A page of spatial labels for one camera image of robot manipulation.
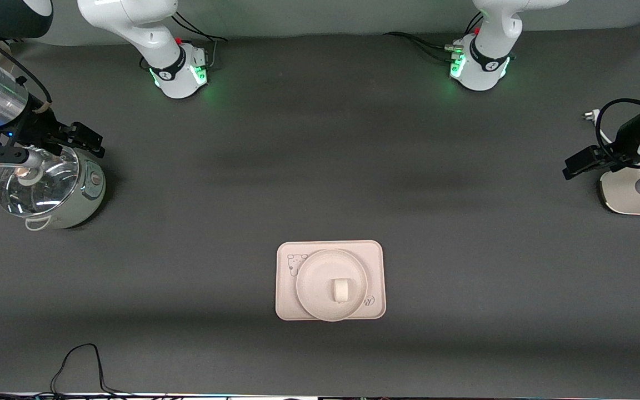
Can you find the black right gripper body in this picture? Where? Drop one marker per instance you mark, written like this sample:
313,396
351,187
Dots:
38,123

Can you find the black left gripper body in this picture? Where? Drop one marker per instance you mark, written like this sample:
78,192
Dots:
624,139

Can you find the white steamed bun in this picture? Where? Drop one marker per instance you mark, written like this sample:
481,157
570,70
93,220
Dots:
339,290

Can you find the round beige plate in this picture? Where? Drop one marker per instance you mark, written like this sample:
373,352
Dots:
314,283

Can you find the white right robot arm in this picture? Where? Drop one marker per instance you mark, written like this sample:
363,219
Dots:
159,33

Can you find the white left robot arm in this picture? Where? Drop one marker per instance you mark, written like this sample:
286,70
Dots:
486,61

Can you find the pink rabbit print tray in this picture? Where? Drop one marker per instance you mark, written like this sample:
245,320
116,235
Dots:
286,300

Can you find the green electric cooking pot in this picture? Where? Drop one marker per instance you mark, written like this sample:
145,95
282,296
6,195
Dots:
84,194

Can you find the white two-slot toaster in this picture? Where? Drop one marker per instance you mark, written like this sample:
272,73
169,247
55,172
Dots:
625,194

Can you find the glass pot lid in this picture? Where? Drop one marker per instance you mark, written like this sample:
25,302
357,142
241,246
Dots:
36,191

